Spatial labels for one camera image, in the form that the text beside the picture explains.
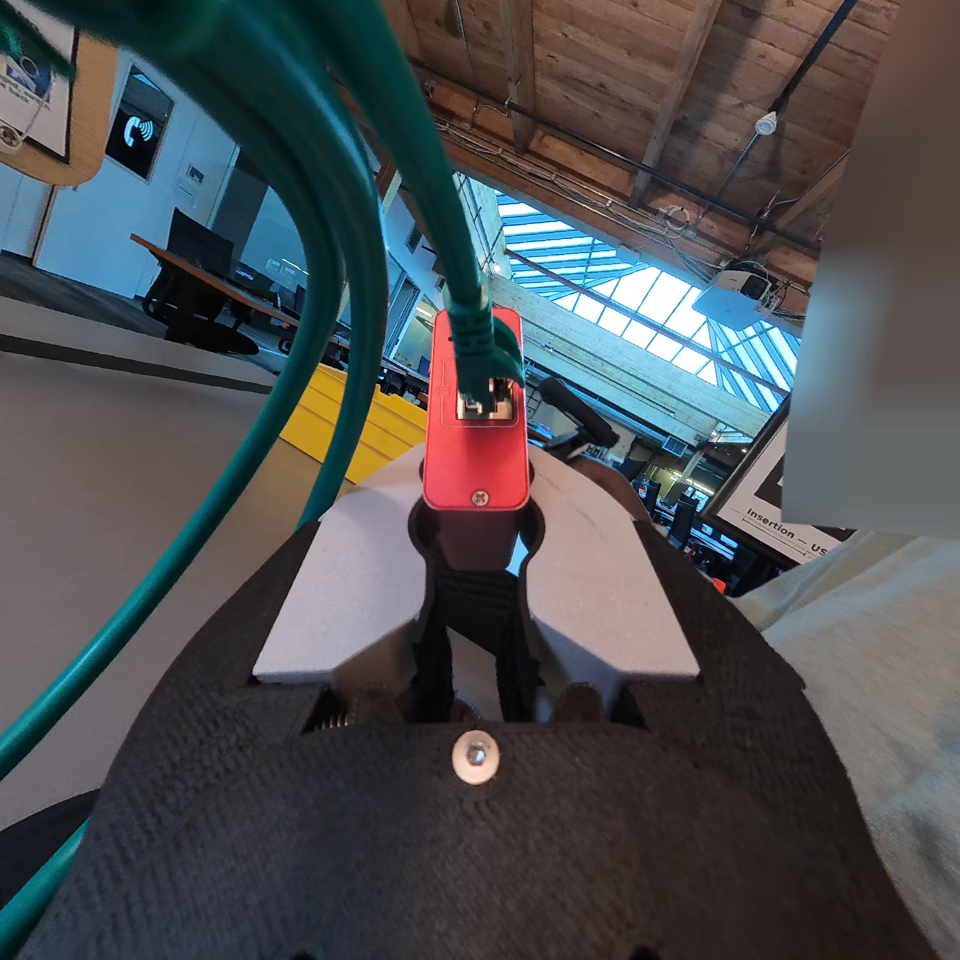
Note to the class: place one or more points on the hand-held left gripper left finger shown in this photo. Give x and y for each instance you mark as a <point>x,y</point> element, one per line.
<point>345,585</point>

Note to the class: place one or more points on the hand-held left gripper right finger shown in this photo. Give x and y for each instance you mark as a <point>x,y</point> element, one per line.
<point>607,585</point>

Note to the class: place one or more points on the red ethernet splitter box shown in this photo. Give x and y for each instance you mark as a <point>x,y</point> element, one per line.
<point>472,465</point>

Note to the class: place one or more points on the yellow plastic bin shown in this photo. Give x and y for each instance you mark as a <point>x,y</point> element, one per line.
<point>375,427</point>

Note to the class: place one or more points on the long background desk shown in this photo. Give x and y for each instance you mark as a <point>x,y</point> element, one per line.
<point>210,281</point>

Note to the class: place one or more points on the person's right hand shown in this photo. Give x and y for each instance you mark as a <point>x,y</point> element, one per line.
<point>619,487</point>

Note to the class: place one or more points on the black framed marker sign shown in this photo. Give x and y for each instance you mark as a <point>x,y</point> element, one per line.
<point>757,510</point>

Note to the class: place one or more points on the white ceiling projector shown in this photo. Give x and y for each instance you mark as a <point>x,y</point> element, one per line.
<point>731,300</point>

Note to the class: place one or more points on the black office chair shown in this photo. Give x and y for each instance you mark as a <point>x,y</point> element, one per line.
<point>199,240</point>

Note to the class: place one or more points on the phone icon door window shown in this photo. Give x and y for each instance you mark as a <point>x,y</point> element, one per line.
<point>139,127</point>

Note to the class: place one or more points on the printed instruction sheet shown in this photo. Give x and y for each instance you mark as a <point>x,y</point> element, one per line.
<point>30,82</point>

